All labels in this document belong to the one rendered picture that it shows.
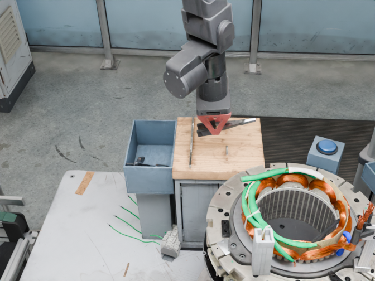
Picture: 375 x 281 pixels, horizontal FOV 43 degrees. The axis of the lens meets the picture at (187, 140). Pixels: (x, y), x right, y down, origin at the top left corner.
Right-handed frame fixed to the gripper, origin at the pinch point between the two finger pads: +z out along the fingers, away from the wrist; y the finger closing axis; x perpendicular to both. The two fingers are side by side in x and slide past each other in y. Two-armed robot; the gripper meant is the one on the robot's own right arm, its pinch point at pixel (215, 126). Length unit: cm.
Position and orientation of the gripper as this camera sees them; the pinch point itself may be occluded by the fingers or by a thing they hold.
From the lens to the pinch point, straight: 100.5
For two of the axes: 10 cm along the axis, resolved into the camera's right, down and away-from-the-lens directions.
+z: 1.0, 7.2, 6.9
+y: -0.3, 7.0, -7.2
